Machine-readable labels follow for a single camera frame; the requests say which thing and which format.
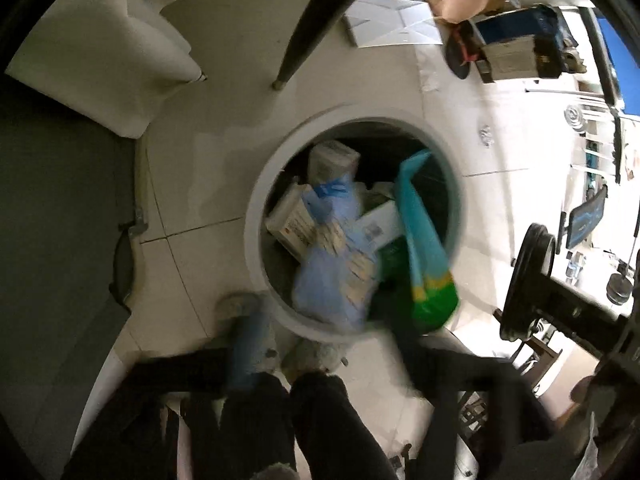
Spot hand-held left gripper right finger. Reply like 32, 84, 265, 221
377, 310, 566, 480

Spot white and grey box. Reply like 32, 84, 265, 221
306, 141, 360, 186

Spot dark table leg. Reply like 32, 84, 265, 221
272, 0, 396, 92

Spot white and orange printed box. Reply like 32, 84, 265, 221
265, 185, 321, 263

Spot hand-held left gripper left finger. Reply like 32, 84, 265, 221
125, 307, 278, 400

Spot person's leg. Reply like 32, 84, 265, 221
185, 375, 296, 480
290, 370, 401, 480

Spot person's right leg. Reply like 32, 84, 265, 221
290, 370, 401, 480

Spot black weight plates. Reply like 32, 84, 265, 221
605, 270, 638, 306

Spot person's left leg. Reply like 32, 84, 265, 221
185, 375, 296, 480

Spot green and blue plastic bag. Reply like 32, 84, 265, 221
377, 149, 460, 333

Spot white flat box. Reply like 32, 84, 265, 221
342, 0, 443, 48

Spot dark grey panel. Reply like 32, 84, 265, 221
0, 80, 146, 461

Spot blue and black device box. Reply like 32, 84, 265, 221
475, 5, 566, 81

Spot white round trash bin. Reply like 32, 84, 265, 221
242, 105, 463, 343

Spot grey slipper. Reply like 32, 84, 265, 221
215, 292, 263, 331
280, 337, 348, 376

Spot black tablet screen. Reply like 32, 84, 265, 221
565, 187, 608, 251

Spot blue panel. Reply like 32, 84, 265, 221
600, 5, 640, 111

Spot green and white medicine box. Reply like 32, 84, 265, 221
357, 195, 406, 250

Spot blue tissue packet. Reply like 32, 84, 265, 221
291, 175, 386, 331

